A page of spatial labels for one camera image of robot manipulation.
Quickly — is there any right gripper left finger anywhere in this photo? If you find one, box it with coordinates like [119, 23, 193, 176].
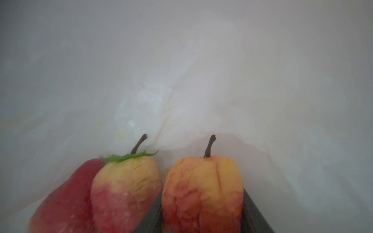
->
[133, 192, 163, 233]

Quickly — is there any dark red fake fruit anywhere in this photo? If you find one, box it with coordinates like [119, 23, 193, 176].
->
[27, 159, 105, 233]

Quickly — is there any fake peach with leaf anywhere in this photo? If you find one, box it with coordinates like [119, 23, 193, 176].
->
[90, 135, 163, 233]

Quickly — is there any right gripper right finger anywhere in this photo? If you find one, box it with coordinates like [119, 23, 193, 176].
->
[241, 190, 275, 233]

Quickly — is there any white plastic bag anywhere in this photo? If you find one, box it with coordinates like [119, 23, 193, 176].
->
[1, 1, 373, 233]

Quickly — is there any red yellow fake peach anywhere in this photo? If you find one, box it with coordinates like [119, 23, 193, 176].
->
[162, 135, 244, 233]

